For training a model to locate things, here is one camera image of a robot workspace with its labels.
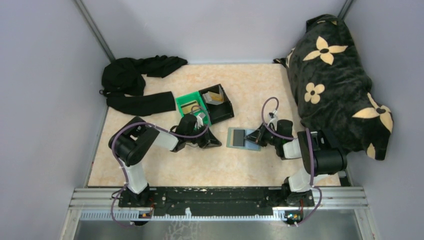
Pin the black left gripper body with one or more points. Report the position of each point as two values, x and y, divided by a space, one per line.
203 142

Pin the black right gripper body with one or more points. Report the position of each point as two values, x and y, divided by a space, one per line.
264 138

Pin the sage green card holder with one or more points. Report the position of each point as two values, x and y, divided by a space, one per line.
249 145

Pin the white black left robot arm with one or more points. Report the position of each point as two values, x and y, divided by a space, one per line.
133 141

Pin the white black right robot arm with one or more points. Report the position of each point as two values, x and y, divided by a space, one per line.
319 151

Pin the card stack in green bin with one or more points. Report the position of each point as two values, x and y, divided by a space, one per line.
187 107

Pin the black card in holder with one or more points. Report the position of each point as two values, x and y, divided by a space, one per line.
238 137

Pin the gold credit card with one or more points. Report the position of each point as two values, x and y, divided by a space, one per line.
216 96

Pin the green plastic bin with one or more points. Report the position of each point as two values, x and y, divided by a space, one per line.
196 110

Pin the black plastic bin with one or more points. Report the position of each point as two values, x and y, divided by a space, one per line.
222 112

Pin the black cloth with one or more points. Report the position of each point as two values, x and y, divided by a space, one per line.
124 85

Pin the black floral blanket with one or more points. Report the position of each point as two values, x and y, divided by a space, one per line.
333 91

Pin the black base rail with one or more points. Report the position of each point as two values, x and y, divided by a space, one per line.
216 201

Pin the aluminium frame rail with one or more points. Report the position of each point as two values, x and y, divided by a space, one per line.
100 203

